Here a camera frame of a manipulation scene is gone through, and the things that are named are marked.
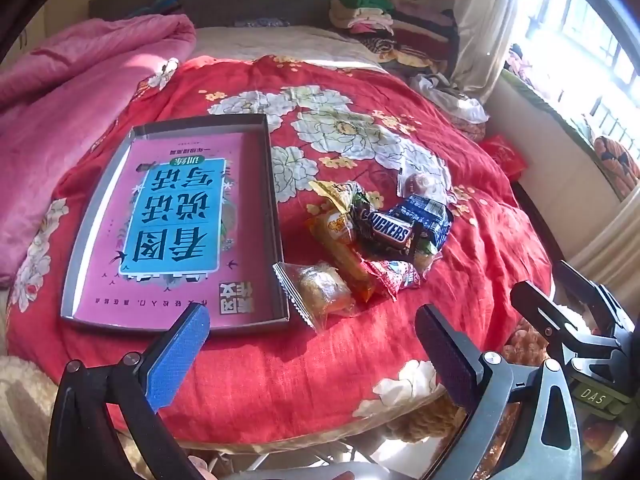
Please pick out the clear packet round pastry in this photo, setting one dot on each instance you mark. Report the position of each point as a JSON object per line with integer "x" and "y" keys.
{"x": 417, "y": 182}

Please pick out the orange patterned cushion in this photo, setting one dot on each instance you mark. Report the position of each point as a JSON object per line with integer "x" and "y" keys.
{"x": 617, "y": 162}

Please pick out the blue snack packet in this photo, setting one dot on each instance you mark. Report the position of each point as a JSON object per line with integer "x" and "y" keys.
{"x": 425, "y": 215}

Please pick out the red snack packet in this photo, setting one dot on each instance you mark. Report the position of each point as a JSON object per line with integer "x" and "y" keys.
{"x": 392, "y": 275}

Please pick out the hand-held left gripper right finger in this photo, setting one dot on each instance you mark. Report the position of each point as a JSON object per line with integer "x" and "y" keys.
{"x": 445, "y": 360}

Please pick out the pink fleece blanket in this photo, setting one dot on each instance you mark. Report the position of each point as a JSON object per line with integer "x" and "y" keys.
{"x": 50, "y": 110}

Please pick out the yellow cartoon snack packet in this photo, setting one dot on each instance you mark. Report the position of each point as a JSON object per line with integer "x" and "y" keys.
{"x": 340, "y": 195}

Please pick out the pink and blue book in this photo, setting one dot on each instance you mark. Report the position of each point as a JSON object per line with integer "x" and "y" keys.
{"x": 170, "y": 210}

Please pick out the orange snack packet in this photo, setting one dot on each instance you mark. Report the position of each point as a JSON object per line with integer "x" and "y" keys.
{"x": 345, "y": 255}

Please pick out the beige bed sheet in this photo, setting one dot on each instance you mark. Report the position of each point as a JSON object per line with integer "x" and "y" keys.
{"x": 280, "y": 45}

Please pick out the red floral blanket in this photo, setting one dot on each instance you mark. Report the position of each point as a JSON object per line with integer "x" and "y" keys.
{"x": 300, "y": 385}

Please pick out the cream curtain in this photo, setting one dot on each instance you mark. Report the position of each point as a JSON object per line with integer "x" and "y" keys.
{"x": 485, "y": 25}

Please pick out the white crumpled cloth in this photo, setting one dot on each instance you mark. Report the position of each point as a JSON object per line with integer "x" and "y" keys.
{"x": 460, "y": 105}

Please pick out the red plastic bag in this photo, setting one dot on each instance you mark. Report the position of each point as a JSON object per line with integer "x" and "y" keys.
{"x": 502, "y": 155}

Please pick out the blue purple cloth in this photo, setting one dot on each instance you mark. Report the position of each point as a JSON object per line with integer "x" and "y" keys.
{"x": 155, "y": 6}

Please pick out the clear packet yellow floss cake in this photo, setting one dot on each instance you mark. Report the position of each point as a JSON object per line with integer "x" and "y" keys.
{"x": 317, "y": 287}

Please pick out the green pea snack packet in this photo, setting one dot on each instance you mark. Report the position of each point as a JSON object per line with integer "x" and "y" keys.
{"x": 425, "y": 255}

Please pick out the barred window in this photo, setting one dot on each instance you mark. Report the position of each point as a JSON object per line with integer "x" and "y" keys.
{"x": 590, "y": 20}

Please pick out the green sill cloth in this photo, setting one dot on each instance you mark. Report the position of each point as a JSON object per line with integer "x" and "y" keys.
{"x": 550, "y": 105}

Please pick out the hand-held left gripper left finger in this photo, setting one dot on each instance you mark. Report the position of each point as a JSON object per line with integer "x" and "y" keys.
{"x": 180, "y": 355}

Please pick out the patterned pillow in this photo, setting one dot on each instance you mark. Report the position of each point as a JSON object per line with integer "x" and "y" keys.
{"x": 262, "y": 22}

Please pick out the brown chocolate bar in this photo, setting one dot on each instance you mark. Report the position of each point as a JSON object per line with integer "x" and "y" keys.
{"x": 387, "y": 232}

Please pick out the pile of folded clothes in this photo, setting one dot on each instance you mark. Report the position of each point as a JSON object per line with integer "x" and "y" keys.
{"x": 400, "y": 25}

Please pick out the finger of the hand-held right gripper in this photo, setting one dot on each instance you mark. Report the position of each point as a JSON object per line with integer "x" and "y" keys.
{"x": 540, "y": 305}
{"x": 582, "y": 285}

